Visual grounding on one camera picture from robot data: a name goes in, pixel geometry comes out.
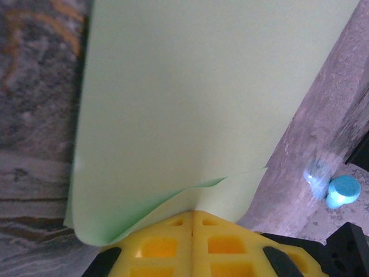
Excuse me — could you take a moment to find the light green paper sheet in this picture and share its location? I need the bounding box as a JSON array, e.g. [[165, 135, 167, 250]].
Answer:
[[63, 0, 363, 248]]

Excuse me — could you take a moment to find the black and grey chessboard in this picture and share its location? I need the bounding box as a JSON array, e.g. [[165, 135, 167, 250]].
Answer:
[[344, 135, 369, 167]]

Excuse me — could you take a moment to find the light blue marker pen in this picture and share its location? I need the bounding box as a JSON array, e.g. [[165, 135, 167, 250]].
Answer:
[[325, 174, 362, 209]]

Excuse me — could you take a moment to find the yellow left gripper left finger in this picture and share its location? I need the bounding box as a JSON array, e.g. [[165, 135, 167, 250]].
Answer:
[[82, 210, 193, 277]]

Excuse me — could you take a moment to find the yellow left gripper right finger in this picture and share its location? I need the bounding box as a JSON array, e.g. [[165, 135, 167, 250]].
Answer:
[[192, 210, 329, 277]]

